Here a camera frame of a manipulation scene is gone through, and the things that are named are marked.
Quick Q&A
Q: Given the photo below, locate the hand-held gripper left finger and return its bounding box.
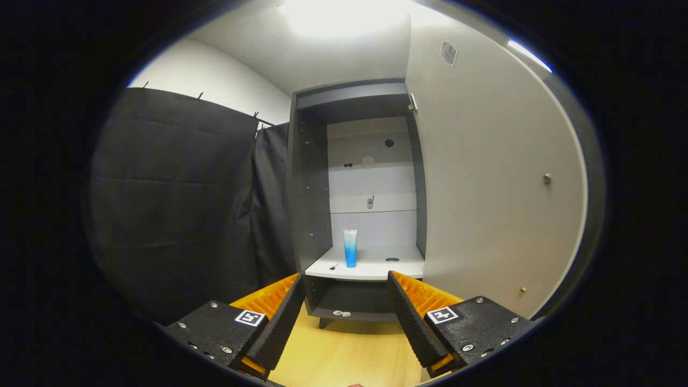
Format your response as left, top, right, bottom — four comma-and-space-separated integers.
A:
161, 272, 307, 380

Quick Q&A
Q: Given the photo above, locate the large bright ceiling light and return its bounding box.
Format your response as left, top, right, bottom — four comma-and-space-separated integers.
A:
279, 0, 414, 38

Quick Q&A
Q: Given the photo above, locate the black backdrop cloth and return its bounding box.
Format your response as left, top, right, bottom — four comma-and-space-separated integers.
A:
86, 88, 296, 326

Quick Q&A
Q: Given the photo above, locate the long ceiling light panel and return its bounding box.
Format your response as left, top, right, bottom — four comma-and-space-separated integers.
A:
508, 37, 553, 73

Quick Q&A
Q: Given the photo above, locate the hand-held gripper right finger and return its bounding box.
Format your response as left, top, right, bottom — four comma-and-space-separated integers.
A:
387, 270, 542, 378

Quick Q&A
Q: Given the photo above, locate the light grey cabinet shelf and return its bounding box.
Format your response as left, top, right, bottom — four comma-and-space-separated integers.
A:
305, 246, 425, 282

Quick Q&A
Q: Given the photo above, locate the white and blue tube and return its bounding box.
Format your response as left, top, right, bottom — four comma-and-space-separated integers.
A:
343, 229, 358, 268

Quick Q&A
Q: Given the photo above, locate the dark grey cabinet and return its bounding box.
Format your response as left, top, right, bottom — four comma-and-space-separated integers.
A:
288, 79, 428, 329

